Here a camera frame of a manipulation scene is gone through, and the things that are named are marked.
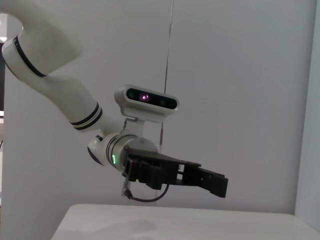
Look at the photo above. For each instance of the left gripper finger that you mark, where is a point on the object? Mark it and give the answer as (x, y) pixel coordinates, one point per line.
(217, 186)
(212, 173)

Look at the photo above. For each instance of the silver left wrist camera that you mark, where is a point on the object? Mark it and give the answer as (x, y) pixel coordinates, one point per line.
(150, 98)

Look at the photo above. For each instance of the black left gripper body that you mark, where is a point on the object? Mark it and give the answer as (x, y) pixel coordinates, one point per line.
(155, 167)

